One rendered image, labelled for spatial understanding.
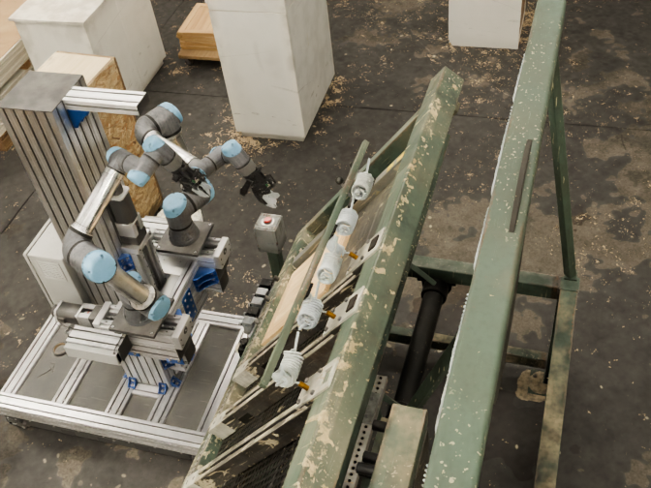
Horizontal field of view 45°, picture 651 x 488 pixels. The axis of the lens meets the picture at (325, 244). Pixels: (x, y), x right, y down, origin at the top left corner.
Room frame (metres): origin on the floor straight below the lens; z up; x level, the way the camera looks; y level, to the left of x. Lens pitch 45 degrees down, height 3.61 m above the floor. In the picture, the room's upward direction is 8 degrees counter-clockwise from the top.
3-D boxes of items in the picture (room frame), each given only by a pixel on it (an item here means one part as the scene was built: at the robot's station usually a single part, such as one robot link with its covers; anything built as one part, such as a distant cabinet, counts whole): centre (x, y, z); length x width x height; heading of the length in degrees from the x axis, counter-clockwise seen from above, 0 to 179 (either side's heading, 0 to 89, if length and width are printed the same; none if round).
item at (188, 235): (2.77, 0.67, 1.09); 0.15 x 0.15 x 0.10
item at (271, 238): (2.91, 0.27, 0.84); 0.12 x 0.12 x 0.18; 67
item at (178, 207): (2.78, 0.67, 1.20); 0.13 x 0.12 x 0.14; 133
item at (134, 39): (5.84, 1.60, 0.48); 1.00 x 0.64 x 0.95; 158
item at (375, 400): (1.66, -0.08, 1.05); 0.14 x 0.06 x 0.05; 157
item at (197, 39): (6.23, 0.70, 0.15); 0.61 x 0.52 x 0.31; 158
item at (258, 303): (2.47, 0.38, 0.69); 0.50 x 0.14 x 0.24; 157
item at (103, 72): (4.04, 1.37, 0.63); 0.50 x 0.42 x 1.25; 155
